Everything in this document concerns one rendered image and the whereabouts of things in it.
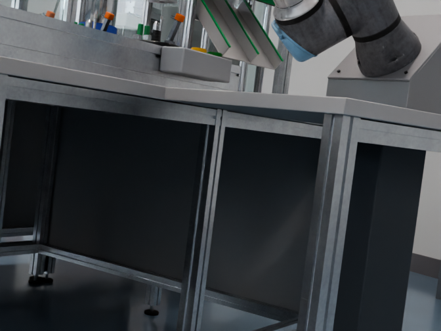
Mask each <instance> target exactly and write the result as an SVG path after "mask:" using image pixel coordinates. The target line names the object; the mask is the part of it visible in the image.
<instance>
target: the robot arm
mask: <svg viewBox="0 0 441 331"><path fill-rule="evenodd" d="M273 2H274V3H275V7H274V10H273V16H274V18H275V20H273V22H272V23H271V26H272V28H273V29H274V31H275V32H276V34H277V36H278V37H279V38H280V40H281V41H282V43H283V44H284V45H285V47H286V48H287V50H288V51H289V52H290V53H291V55H292V56H293V58H294V59H295V60H297V61H298V62H304V61H306V60H308V59H310V58H312V57H316V56H318V54H320V53H322V52H324V51H325V50H327V49H329V48H330V47H332V46H334V45H336V44H338V43H340V42H341V41H343V40H345V39H346V38H348V37H350V36H352V37H353V39H354V41H355V47H356V58H357V64H358V67H359V69H360V71H361V73H363V74H364V75H365V76H369V77H379V76H385V75H388V74H391V73H393V72H396V71H398V70H400V69H402V68H403V67H405V66H407V65H408V64H409V63H410V62H412V61H413V60H414V59H415V58H416V57H417V55H418V54H419V52H420V50H421V43H420V40H419V38H418V36H417V35H416V34H415V33H414V32H413V31H411V30H410V28H409V27H408V26H407V25H406V23H405V22H404V21H403V20H402V19H401V17H400V14H399V12H398V9H397V8H396V5H395V3H394V1H393V0H273Z"/></svg>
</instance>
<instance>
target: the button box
mask: <svg viewBox="0 0 441 331"><path fill-rule="evenodd" d="M231 67H232V60H230V59H228V58H223V57H220V56H215V55H211V54H209V53H203V52H200V51H195V50H192V49H188V48H185V47H167V46H164V47H162V48H161V59H160V65H159V70H160V71H161V72H167V73H170V74H176V75H180V76H186V77H191V78H195V79H200V80H204V81H213V82H221V83H229V82H230V74H231Z"/></svg>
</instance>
